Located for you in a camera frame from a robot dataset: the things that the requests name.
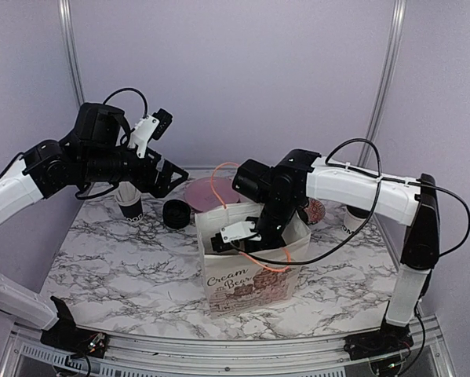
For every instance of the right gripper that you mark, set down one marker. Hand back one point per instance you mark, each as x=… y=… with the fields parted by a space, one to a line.
x=258 y=247

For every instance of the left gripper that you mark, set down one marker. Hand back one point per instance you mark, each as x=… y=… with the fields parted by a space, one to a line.
x=146 y=183

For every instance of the paper takeout bag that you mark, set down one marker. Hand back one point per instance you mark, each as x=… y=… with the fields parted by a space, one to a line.
x=234 y=283

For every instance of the white paper cup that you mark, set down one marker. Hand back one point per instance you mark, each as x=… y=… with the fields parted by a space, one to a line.
x=353 y=219

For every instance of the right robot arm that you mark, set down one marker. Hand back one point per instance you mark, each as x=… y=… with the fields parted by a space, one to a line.
x=302 y=175

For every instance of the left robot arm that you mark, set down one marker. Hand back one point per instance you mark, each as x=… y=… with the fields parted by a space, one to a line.
x=102 y=147

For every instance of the stack of black lids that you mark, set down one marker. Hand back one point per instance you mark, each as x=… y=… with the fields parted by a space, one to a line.
x=176 y=214

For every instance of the black cup with straws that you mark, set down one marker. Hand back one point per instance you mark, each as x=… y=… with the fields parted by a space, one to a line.
x=130 y=204

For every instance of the red patterned small bowl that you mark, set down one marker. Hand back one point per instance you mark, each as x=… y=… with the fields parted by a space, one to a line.
x=313 y=212

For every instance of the pink plate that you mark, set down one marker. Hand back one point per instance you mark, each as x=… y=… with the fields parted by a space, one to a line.
x=200 y=196

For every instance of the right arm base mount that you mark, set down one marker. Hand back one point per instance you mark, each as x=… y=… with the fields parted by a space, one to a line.
x=387 y=339

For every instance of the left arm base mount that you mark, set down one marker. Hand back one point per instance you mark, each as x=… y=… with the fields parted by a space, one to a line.
x=66 y=335

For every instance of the right aluminium frame post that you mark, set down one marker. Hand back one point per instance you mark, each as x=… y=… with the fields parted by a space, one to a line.
x=388 y=69

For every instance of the aluminium front rail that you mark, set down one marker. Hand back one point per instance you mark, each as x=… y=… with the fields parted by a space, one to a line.
x=140 y=355

